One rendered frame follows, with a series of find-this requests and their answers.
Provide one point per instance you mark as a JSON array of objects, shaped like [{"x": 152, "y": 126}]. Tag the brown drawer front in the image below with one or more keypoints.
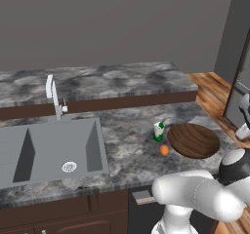
[{"x": 45, "y": 212}]

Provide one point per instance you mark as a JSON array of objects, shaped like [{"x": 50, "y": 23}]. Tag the orange-brown egg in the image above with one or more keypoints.
[{"x": 164, "y": 150}]

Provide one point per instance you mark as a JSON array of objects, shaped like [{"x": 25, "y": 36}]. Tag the grey kitchen sink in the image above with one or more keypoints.
[{"x": 62, "y": 147}]

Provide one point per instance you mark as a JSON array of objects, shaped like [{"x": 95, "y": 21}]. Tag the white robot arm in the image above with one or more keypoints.
[{"x": 195, "y": 192}]

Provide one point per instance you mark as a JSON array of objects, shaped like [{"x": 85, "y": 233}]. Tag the white green milk carton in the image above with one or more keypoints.
[{"x": 158, "y": 131}]

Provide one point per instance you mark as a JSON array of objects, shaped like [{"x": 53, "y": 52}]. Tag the dark dishwasher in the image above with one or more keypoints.
[{"x": 143, "y": 216}]

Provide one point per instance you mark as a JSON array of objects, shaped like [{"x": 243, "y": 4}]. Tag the silver sink tap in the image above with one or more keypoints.
[{"x": 56, "y": 98}]

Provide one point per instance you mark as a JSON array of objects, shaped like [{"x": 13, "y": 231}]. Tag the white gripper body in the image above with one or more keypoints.
[{"x": 244, "y": 133}]

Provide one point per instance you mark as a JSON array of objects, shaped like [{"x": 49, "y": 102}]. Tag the brown cupboard door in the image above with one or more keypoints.
[{"x": 88, "y": 225}]

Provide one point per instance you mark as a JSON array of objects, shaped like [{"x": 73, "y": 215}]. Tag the stainless steel fridge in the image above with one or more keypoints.
[{"x": 236, "y": 104}]

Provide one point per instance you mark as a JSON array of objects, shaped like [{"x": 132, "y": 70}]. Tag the brown wooden bowl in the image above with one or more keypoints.
[{"x": 193, "y": 141}]

